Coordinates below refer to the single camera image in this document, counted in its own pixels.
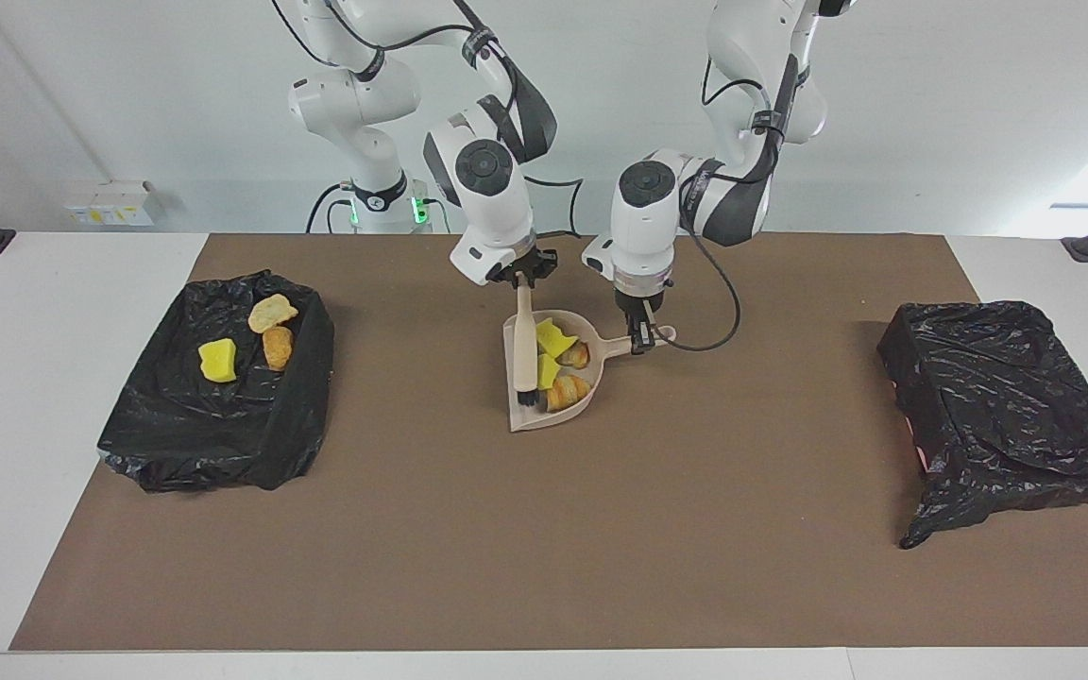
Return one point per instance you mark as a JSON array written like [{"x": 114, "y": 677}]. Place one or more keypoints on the beige hand brush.
[{"x": 525, "y": 349}]

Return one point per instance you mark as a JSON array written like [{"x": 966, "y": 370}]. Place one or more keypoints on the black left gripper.
[{"x": 641, "y": 306}]

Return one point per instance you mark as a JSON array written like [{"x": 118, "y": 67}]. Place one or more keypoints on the striped toy croissant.
[{"x": 569, "y": 392}]

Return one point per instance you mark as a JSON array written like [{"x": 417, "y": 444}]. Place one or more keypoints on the brown table mat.
[{"x": 544, "y": 586}]

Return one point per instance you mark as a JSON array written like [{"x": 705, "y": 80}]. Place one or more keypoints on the beige plastic dustpan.
[{"x": 612, "y": 346}]

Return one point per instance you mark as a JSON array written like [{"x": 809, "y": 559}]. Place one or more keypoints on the brown oval bread roll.
[{"x": 278, "y": 349}]

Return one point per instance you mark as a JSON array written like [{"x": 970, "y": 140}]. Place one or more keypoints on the white labelled wall box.
[{"x": 114, "y": 203}]

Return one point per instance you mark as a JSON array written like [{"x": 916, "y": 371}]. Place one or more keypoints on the yellow sponge with green back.
[{"x": 218, "y": 361}]

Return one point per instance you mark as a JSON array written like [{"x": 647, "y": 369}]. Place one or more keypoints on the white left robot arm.
[{"x": 643, "y": 227}]

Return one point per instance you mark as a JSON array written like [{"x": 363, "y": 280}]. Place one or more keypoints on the large yellow sponge piece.
[{"x": 553, "y": 338}]

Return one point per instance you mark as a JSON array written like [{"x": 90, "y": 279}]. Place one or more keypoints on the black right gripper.
[{"x": 536, "y": 263}]

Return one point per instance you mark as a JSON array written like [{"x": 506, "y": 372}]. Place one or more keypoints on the small yellow sponge piece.
[{"x": 549, "y": 371}]

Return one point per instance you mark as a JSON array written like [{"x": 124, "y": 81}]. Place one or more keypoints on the black bag-lined bin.
[
  {"x": 176, "y": 434},
  {"x": 1007, "y": 406}
]

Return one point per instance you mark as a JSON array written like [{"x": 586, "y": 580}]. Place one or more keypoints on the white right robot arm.
[{"x": 492, "y": 198}]

